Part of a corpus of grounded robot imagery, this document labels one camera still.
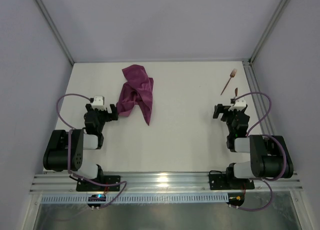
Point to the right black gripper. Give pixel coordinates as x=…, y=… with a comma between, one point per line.
x=230, y=113

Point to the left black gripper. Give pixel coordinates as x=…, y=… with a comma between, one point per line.
x=101, y=112

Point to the purple satin napkin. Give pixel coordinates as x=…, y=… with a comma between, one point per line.
x=137, y=90

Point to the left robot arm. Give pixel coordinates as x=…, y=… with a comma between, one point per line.
x=65, y=149

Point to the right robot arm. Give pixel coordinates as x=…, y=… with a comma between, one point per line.
x=269, y=158

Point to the left controller board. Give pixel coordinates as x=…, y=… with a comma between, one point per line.
x=96, y=200

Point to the controller board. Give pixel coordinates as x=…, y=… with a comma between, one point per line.
x=96, y=200
x=236, y=200

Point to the right controller board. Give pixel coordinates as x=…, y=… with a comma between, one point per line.
x=236, y=200

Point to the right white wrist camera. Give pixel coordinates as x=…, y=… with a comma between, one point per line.
x=237, y=105

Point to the right side aluminium rail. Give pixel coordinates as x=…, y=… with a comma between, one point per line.
x=260, y=102

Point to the aluminium rail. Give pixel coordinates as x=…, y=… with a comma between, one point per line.
x=260, y=102
x=160, y=182

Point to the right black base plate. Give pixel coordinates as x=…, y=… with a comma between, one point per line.
x=224, y=181

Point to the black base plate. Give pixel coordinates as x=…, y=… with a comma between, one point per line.
x=224, y=181
x=106, y=183

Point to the aluminium front rail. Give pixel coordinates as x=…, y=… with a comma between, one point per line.
x=160, y=182

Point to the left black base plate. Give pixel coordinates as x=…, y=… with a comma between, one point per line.
x=106, y=183

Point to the slotted grey cable duct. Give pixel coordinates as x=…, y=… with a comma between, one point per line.
x=136, y=198

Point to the right aluminium frame post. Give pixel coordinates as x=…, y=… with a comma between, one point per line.
x=277, y=14

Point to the aluminium frame post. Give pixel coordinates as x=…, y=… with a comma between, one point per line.
x=54, y=30
x=277, y=14

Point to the left aluminium frame post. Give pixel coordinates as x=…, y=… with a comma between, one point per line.
x=54, y=30

